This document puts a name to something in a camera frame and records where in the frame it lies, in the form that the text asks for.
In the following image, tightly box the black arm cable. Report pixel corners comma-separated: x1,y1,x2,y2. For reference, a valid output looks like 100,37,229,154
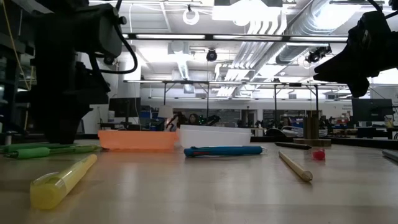
366,0,398,20
88,0,139,75

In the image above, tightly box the black computer monitor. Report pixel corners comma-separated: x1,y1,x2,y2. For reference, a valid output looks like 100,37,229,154
351,98,394,123
108,96,142,124

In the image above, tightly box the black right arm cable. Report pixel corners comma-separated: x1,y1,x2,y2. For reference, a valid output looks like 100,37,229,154
366,0,398,20

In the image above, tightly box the black ceiling spotlight cluster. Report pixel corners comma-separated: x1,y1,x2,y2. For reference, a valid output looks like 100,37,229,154
305,44,332,63

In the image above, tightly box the blue pen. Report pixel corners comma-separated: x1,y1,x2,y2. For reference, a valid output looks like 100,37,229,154
183,145,267,157

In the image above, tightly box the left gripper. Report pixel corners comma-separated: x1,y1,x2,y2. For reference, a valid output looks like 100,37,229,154
15,60,111,145

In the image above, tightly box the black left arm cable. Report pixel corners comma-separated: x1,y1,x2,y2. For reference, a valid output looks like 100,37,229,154
88,0,139,75

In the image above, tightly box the long pendant light bar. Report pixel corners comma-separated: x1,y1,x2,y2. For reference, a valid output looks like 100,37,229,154
121,32,349,44

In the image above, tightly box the white hanging ring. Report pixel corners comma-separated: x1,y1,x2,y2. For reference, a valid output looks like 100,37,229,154
182,7,200,26

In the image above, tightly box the green pen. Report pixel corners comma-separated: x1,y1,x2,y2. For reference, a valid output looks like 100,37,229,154
4,144,101,160

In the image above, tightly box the pink highlighter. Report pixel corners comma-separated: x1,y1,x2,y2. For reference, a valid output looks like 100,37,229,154
312,148,326,162

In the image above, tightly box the tan wooden pencil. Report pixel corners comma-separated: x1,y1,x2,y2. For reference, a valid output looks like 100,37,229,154
277,150,314,183

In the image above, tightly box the orange translucent box lid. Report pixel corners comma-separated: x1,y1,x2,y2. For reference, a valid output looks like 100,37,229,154
98,129,180,151

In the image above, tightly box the black metal rig frame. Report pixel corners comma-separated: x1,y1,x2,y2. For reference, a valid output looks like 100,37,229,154
123,79,322,127

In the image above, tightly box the dark grey pen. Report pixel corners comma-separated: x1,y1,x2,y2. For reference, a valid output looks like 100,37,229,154
274,141,312,151

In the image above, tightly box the yellow extension cord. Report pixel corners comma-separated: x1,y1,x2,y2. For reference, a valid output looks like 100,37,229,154
1,0,34,131

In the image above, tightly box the white rectangular shade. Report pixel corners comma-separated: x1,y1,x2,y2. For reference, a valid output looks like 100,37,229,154
157,105,174,119

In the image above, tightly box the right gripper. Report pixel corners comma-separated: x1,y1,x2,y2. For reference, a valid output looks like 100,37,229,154
312,11,398,99

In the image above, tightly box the clear plastic supply box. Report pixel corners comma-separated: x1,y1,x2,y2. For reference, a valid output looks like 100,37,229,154
177,124,252,149

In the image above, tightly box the translucent yellow highlighter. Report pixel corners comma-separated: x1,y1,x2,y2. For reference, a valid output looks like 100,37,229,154
29,153,98,210

